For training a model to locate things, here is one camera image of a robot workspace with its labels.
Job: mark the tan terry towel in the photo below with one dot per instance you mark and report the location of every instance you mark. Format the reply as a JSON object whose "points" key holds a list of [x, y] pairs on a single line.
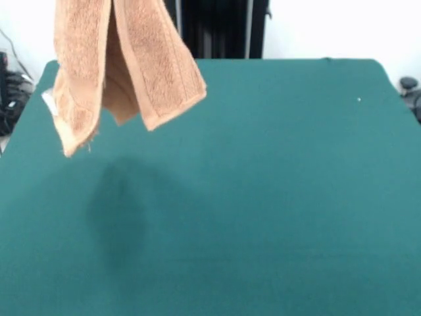
{"points": [[158, 66]]}

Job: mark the dark green table cloth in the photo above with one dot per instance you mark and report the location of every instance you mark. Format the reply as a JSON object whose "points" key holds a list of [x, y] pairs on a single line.
{"points": [[296, 214]]}

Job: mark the gray black floor stand base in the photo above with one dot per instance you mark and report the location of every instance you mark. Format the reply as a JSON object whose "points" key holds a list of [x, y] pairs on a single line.
{"points": [[411, 89], [18, 98]]}

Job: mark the tall black box device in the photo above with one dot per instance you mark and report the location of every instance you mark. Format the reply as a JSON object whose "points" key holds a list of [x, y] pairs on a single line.
{"points": [[3, 75]]}

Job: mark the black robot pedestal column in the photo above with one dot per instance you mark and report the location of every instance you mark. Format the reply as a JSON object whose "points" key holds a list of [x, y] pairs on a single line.
{"points": [[223, 29]]}

